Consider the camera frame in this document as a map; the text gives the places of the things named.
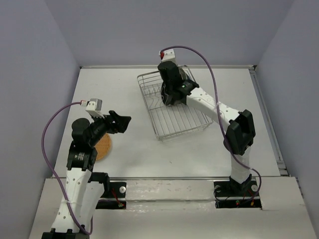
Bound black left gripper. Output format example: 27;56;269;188
88;111;131;146

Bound grey deer plate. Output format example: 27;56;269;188
178;66;189;81

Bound round bamboo wooden plate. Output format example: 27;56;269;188
95;134;112;161

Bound black round plate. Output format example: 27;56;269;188
160;82;174;106

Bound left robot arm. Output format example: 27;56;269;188
42;111;132;239

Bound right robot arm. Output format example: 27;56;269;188
158;61;256;195

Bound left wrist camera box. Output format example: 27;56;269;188
80;99;104;119

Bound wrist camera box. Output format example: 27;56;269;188
159;49;176;64
80;99;104;119

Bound steel wire dish rack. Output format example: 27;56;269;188
137;71;213;141

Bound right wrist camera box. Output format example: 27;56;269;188
159;49;176;64

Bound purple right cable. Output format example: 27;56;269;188
161;45;262;200

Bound purple cable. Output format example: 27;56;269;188
161;45;262;200
41;101;94;235

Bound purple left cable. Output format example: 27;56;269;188
41;101;94;235

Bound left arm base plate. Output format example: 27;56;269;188
96;181;127;210

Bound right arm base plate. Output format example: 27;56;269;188
213;180;262;209

